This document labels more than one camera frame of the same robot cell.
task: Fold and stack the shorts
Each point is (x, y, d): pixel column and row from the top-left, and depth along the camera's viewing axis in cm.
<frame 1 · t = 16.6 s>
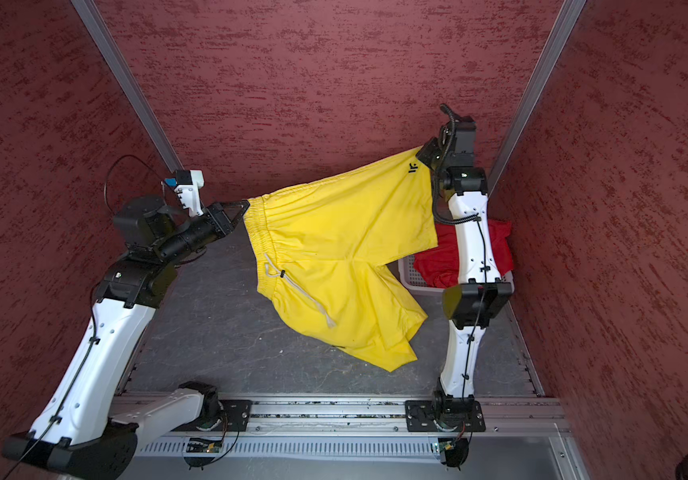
left hand: (248, 209, 62), fingers closed
right hand: (422, 147, 79), fingers closed
yellow shorts: (326, 252, 74), point 30 cm above the table
white plastic laundry basket: (420, 293, 86), point 13 cm above the table

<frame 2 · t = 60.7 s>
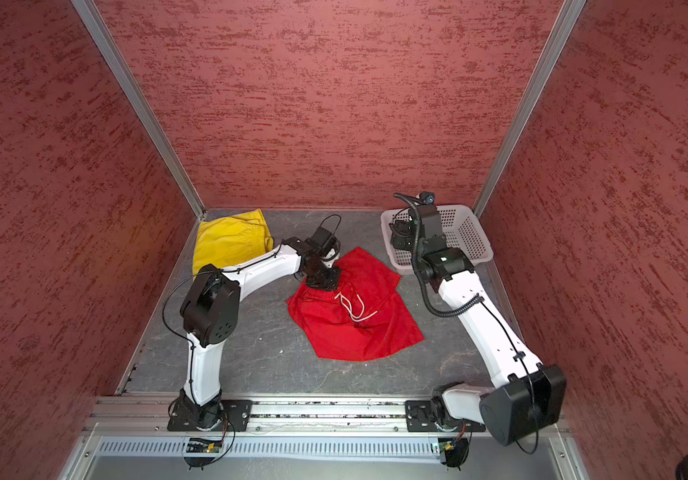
left hand: (334, 291, 92), fingers closed
right hand: (402, 232, 78), fingers open
yellow shorts: (228, 242, 109), point 3 cm above the table
red shorts: (364, 318, 91), point 3 cm above the table
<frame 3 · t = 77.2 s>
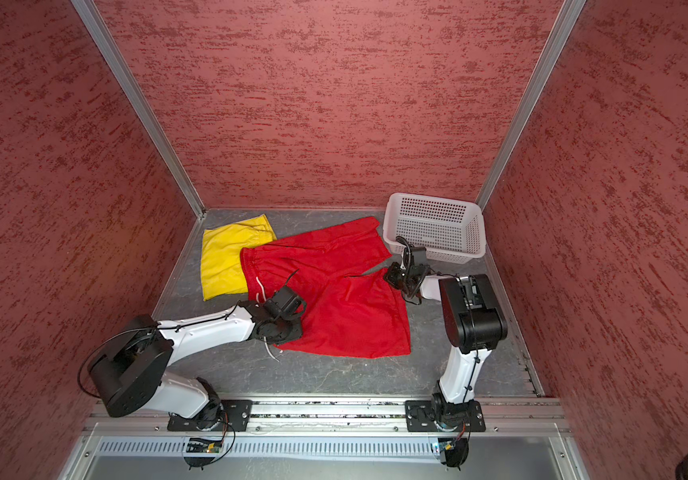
left hand: (297, 338, 87), fingers open
right hand: (380, 278, 100), fingers closed
yellow shorts: (223, 272, 101), point 3 cm above the table
red shorts: (351, 308, 94), point 2 cm above the table
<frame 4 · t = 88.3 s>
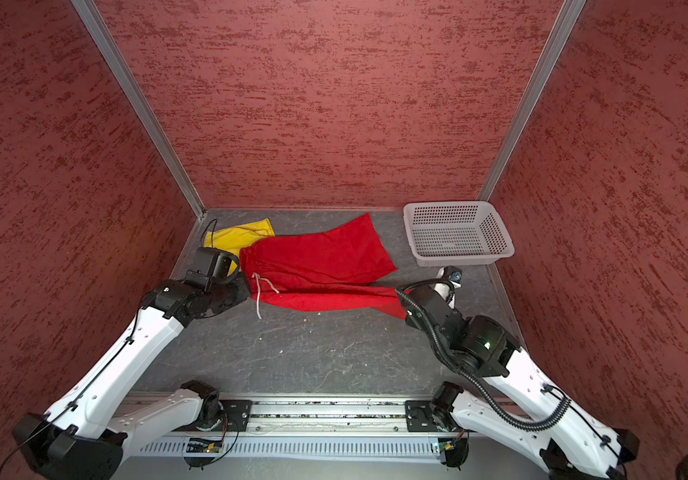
left hand: (248, 295, 77), fingers closed
right hand: (416, 310, 69), fingers closed
white plastic laundry basket: (461, 233, 116), on the table
red shorts: (324, 272, 103), point 2 cm above the table
